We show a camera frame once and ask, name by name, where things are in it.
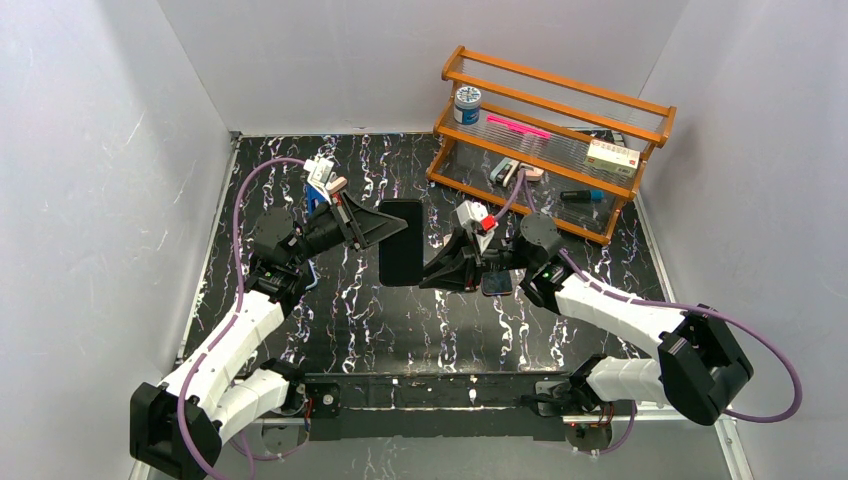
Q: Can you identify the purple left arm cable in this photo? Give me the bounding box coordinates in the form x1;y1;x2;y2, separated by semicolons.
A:
175;156;313;480

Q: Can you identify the phone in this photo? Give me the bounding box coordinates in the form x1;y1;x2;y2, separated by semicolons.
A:
378;199;424;287
305;260;319;291

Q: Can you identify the black blue marker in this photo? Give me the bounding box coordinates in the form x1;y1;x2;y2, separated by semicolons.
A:
559;189;605;203

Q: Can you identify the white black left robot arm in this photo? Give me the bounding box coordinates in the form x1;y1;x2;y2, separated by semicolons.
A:
129;192;423;479

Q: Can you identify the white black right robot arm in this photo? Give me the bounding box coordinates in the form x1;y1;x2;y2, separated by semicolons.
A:
419;213;753;426

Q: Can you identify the black arm mounting base bar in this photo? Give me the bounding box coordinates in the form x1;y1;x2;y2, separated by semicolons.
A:
301;370;611;444

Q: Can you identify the white red cardboard box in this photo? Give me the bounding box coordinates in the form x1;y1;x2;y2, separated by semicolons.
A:
584;139;640;178

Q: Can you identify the white blue labelled jar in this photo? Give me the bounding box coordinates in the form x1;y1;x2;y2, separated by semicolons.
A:
453;85;482;125

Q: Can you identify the light blue small stapler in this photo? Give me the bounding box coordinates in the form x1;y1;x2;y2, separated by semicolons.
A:
489;157;519;187

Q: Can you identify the purple edged smartphone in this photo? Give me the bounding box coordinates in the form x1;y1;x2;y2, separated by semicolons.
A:
480;271;514;297

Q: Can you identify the small pink white stapler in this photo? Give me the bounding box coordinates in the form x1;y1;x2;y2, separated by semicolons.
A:
325;176;348;196

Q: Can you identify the orange wooden shelf rack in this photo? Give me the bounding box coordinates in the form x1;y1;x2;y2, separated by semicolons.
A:
427;46;677;245

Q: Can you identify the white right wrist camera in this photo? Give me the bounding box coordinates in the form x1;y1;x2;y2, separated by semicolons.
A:
454;200;498;245

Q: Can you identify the phone in light blue case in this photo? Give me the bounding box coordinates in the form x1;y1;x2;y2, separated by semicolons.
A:
305;260;319;291

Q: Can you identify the pink pen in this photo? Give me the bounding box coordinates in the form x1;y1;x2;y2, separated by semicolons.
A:
487;115;551;140

